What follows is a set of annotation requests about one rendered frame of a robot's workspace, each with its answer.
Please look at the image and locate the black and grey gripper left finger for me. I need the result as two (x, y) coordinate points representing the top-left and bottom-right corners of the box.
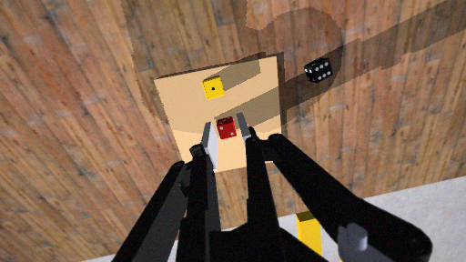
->
(111, 121), (221, 262)

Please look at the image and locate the tan flat mat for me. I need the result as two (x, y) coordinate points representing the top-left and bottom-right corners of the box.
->
(154, 56), (281, 173)

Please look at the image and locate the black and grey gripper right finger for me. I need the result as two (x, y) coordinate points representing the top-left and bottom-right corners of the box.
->
(237, 112), (433, 262)

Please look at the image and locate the red die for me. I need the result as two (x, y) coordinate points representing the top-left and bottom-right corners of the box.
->
(217, 116), (237, 139)

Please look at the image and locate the yellow die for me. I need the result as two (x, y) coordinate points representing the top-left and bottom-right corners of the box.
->
(201, 76), (225, 100)

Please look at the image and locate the black die with white pips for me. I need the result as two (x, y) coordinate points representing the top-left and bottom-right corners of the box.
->
(304, 58), (333, 83)

